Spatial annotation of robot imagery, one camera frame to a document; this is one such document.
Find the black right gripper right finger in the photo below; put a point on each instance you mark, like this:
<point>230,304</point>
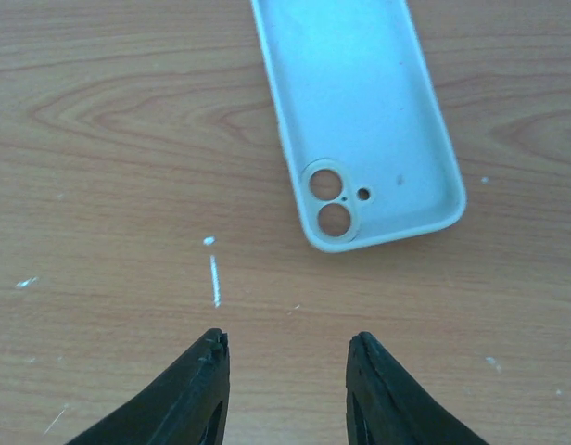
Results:
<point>386,405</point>

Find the cream phone case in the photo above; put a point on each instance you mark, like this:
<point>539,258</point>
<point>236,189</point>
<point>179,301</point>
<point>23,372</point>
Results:
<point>367,149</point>

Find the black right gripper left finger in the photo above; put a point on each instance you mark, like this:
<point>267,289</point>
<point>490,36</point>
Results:
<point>186,404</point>

